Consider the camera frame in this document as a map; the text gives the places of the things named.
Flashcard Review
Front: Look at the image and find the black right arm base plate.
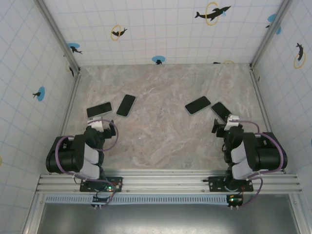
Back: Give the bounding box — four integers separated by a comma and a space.
208, 175, 254, 194

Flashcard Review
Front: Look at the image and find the white slotted cable duct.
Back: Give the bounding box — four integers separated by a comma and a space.
44, 194, 232, 205

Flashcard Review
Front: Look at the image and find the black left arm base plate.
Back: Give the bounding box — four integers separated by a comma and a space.
79, 175, 124, 194

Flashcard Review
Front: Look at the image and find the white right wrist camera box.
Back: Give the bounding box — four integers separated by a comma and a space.
225, 115, 241, 131

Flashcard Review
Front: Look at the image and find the black smartphone teal frame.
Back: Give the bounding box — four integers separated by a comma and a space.
184, 96, 212, 115

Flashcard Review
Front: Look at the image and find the aluminium side rail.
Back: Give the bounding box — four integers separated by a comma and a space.
249, 65, 275, 134
58, 72, 82, 137

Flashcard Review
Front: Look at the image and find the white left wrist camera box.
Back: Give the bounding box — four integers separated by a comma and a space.
87, 117, 105, 132

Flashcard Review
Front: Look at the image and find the black connector board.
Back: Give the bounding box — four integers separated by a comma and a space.
91, 194, 111, 211
226, 194, 244, 211

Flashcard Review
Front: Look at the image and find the aluminium corner post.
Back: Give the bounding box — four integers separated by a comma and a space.
36, 0, 81, 74
250, 0, 293, 69

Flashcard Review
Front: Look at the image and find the aluminium frame beam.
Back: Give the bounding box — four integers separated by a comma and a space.
36, 169, 304, 195

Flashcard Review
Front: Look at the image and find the black smartphone silver frame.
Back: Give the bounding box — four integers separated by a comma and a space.
86, 101, 113, 118

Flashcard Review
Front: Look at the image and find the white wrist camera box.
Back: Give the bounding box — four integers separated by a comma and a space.
87, 117, 105, 132
225, 115, 241, 131

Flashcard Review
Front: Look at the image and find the aluminium frame leg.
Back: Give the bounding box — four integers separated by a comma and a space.
23, 194, 48, 234
289, 194, 307, 234

